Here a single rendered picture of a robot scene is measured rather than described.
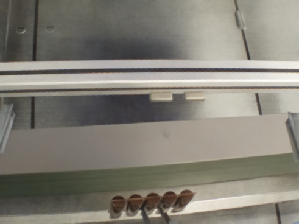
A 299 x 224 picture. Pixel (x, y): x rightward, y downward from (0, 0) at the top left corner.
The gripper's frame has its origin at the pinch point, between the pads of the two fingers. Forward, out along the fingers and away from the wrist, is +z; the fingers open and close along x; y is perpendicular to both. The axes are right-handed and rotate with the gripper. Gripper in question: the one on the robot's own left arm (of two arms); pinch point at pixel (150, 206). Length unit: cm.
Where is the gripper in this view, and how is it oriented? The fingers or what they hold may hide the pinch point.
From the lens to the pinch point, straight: 62.5
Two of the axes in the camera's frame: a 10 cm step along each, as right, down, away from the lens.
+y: 0.0, 9.4, 3.3
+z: -1.8, -3.3, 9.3
